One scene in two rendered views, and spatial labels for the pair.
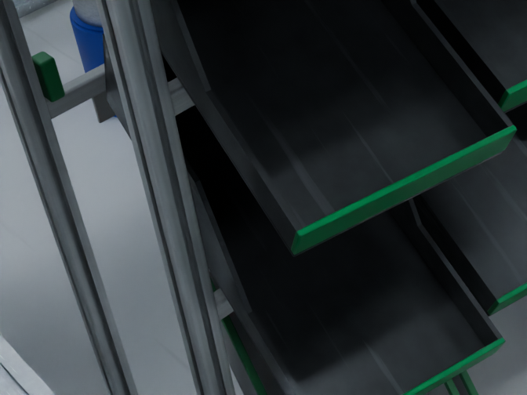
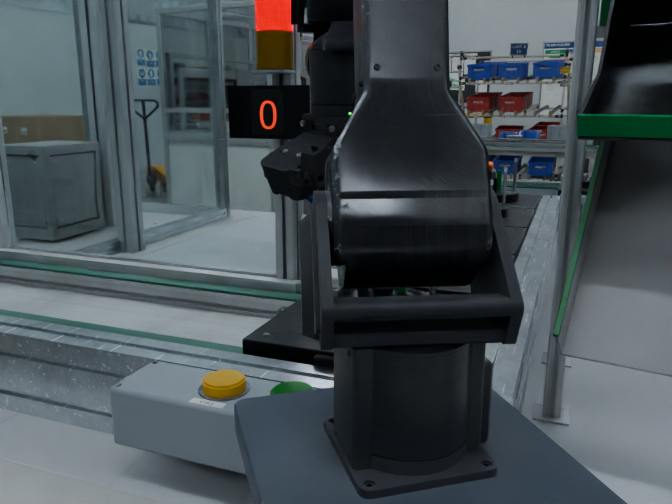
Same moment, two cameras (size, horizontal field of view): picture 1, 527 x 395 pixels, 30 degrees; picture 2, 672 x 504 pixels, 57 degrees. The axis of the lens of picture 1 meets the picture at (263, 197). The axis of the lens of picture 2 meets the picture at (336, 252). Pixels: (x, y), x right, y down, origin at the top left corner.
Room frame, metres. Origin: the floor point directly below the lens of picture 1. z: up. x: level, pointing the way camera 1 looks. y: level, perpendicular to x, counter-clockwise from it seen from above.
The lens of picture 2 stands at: (-0.15, -0.36, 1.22)
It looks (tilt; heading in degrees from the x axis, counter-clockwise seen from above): 14 degrees down; 56
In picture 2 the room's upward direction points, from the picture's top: straight up
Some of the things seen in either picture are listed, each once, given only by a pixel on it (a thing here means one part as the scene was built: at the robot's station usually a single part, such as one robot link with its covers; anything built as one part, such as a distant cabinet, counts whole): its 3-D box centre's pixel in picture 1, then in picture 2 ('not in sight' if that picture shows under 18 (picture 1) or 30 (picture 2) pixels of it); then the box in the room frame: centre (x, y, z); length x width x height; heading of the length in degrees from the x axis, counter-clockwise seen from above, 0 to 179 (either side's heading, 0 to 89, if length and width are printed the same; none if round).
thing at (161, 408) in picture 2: not in sight; (225, 418); (0.06, 0.14, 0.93); 0.21 x 0.07 x 0.06; 125
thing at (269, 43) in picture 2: not in sight; (274, 51); (0.28, 0.42, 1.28); 0.05 x 0.05 x 0.05
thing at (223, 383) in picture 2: not in sight; (224, 387); (0.06, 0.14, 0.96); 0.04 x 0.04 x 0.02
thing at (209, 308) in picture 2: not in sight; (181, 326); (0.14, 0.45, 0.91); 0.84 x 0.28 x 0.10; 125
